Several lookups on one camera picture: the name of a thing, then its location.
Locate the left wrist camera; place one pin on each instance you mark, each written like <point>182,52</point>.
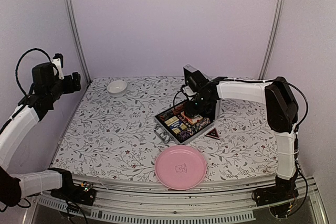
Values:
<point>57,61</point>

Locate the front aluminium rail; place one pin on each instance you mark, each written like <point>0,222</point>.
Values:
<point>210,202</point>

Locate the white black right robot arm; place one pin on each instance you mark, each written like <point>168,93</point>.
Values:
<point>281,112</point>

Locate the right aluminium frame post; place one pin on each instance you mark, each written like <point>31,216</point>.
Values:
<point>272,39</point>

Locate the row of poker chips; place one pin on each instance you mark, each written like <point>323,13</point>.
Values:
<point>173,111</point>
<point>194,129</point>

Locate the left aluminium frame post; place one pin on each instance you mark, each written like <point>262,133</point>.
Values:
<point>76,38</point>

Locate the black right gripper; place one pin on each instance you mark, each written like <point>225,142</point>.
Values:
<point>191,111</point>

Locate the aluminium frame post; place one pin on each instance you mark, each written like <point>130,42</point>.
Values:
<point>272,39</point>
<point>76,38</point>

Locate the black triangular card box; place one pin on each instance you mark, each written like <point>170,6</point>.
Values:
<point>213,133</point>

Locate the red dice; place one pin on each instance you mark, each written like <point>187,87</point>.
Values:
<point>185,122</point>

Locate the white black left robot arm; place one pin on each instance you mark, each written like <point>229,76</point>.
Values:
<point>16,187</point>

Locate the aluminium poker chip case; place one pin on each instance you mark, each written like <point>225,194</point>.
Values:
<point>183,95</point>

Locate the blue playing card deck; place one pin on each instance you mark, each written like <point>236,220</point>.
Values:
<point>175,125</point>

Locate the white ceramic bowl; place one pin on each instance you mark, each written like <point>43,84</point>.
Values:
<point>117,88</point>

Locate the upper row of poker chips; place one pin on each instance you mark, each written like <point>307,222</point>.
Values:
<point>173,111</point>

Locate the lower row of poker chips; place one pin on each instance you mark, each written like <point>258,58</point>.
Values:
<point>194,129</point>

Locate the red playing card deck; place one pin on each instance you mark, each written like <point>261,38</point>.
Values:
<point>190,120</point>

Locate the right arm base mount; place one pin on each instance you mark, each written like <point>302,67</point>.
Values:
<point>274,194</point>

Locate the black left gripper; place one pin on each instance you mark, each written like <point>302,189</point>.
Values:
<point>71,87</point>

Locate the pink plastic plate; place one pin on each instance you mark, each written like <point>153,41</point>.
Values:
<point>180,167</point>

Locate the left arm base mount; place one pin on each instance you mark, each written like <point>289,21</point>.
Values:
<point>83,194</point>

